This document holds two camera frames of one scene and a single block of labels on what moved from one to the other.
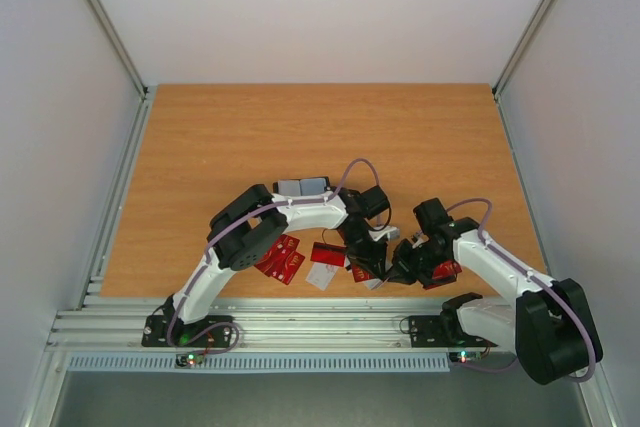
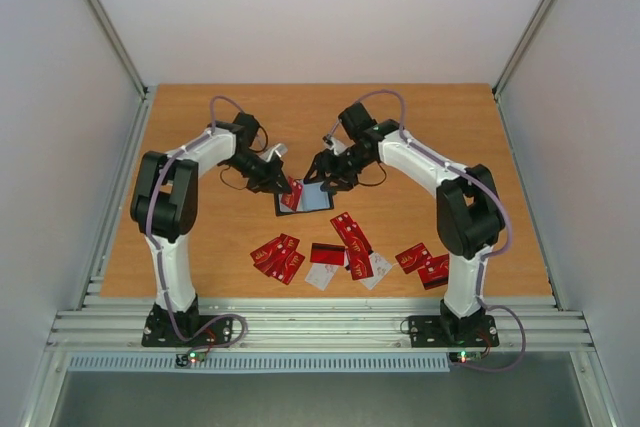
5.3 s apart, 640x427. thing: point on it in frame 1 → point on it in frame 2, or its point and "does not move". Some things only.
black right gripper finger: x=401 y=260 → x=319 y=167
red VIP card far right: x=446 y=271 does not move
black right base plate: x=442 y=331 does not move
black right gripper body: x=408 y=257 → x=331 y=171
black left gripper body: x=355 y=237 → x=251 y=167
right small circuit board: x=465 y=355 does not move
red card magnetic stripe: x=327 y=253 does not move
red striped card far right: x=442 y=277 does not move
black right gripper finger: x=422 y=274 → x=338 y=184
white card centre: x=321 y=275 does not move
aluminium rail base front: x=265 y=324 does not move
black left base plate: x=154 y=332 does not move
